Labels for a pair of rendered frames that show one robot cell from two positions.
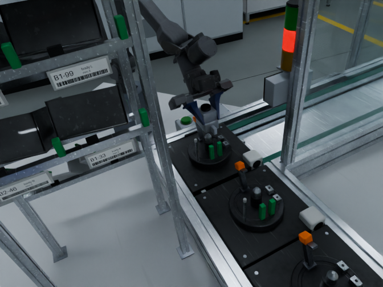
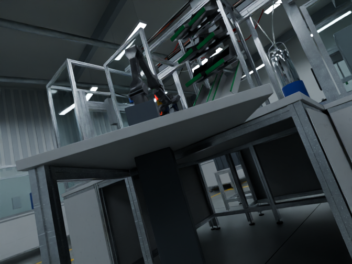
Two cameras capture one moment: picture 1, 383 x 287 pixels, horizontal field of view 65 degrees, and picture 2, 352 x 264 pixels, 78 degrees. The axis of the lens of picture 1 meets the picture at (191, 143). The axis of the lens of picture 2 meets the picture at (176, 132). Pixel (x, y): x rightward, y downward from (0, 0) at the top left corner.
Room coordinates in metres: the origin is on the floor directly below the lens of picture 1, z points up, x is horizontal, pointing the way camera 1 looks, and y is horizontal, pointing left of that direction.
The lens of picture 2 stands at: (1.48, 1.14, 0.70)
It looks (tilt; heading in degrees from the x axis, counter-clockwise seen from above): 12 degrees up; 239
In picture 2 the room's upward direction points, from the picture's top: 17 degrees counter-clockwise
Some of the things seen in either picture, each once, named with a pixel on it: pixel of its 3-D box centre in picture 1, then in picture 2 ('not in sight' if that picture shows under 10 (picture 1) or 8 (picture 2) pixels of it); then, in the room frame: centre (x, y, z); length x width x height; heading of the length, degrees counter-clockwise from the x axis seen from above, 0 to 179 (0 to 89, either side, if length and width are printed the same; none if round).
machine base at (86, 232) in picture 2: not in sight; (147, 212); (0.67, -1.21, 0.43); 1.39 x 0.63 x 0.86; 21
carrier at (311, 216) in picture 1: (256, 197); not in sight; (0.49, -0.14, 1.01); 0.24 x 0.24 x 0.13; 21
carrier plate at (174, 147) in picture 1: (210, 155); not in sight; (0.72, -0.05, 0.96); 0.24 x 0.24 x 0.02; 21
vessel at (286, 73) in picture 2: not in sight; (282, 64); (-0.24, 0.22, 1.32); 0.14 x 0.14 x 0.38
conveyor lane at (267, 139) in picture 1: (287, 139); not in sight; (0.81, -0.34, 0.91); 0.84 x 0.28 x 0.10; 111
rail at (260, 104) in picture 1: (253, 116); not in sight; (0.96, -0.26, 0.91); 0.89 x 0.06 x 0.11; 111
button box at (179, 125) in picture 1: (203, 121); not in sight; (0.96, -0.06, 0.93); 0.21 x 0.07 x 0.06; 111
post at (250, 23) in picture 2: not in sight; (264, 57); (-0.45, -0.03, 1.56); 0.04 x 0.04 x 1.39; 21
